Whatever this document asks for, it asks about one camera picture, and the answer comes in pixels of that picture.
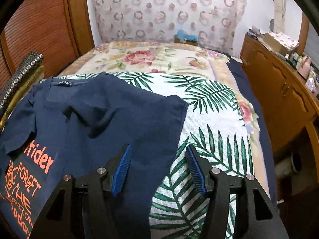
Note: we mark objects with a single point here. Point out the circle-patterned sheer curtain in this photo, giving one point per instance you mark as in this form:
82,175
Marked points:
212,22

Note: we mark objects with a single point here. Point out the navy blue printed t-shirt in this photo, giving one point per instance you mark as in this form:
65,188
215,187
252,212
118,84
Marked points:
76,126

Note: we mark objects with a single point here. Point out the navy blue bed sheet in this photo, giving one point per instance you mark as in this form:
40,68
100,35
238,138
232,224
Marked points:
258,120

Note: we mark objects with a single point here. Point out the cardboard box with cloth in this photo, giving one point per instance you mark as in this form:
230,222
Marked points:
280,42

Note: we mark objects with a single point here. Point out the blue item on box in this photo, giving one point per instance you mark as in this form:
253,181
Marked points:
183,37

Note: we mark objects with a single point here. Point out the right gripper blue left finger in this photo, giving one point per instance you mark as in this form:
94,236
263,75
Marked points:
118,169

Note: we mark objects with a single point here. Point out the floral rose bedspread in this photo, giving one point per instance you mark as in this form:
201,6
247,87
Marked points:
188,64

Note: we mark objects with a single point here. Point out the pink thermos jug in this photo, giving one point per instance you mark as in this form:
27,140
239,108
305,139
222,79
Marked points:
304,67

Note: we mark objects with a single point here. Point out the wooden louvered wardrobe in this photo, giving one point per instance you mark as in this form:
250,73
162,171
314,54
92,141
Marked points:
59,29

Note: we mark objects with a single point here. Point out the mustard yellow folded garment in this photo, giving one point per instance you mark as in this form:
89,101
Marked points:
27,85

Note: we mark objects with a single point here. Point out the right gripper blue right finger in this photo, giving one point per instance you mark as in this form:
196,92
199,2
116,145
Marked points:
195,170

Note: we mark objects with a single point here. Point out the black circle-patterned folded garment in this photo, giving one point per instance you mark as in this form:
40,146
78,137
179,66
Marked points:
29,64

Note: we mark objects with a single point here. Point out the palm leaf print blanket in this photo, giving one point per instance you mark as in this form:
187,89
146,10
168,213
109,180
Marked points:
215,127

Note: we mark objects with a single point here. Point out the long wooden sideboard cabinet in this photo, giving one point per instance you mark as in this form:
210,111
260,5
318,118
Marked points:
287,106

